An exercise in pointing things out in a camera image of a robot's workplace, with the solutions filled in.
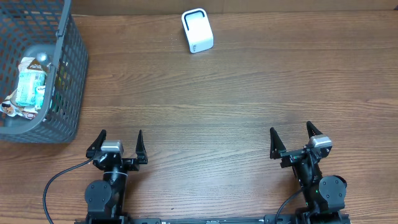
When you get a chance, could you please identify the brown snack packet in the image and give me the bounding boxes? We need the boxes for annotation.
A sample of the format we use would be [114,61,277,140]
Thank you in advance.
[18,57,47,75]

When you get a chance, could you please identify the white barcode scanner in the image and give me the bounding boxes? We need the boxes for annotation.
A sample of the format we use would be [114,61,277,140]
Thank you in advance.
[181,8,214,54]

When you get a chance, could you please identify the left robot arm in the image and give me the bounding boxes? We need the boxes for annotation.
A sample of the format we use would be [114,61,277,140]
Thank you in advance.
[85,129,148,223]

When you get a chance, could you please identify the clear bottle with silver cap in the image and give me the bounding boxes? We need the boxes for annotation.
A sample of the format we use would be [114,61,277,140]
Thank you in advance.
[23,44,55,73]

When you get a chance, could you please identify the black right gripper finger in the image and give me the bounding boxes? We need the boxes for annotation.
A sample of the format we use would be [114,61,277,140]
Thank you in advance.
[306,121,323,138]
[270,128,286,159]

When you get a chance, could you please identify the grey plastic mesh basket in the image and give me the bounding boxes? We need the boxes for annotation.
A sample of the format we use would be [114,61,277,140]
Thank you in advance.
[1,1,89,143]

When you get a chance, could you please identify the colourful snack wrapper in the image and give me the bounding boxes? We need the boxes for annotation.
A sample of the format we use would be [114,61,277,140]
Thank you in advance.
[1,90,38,120]

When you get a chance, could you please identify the teal tissue pack in basket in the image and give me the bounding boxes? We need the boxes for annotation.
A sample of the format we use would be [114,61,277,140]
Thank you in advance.
[16,71,46,106]

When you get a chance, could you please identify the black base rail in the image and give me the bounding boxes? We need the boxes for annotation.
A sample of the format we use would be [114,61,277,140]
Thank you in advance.
[74,215,351,224]

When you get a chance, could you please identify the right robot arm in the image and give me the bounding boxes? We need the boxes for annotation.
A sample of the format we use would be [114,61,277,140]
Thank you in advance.
[265,121,350,224]

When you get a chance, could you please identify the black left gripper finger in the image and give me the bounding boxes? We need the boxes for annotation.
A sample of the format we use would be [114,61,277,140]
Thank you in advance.
[86,129,106,159]
[136,130,148,164]

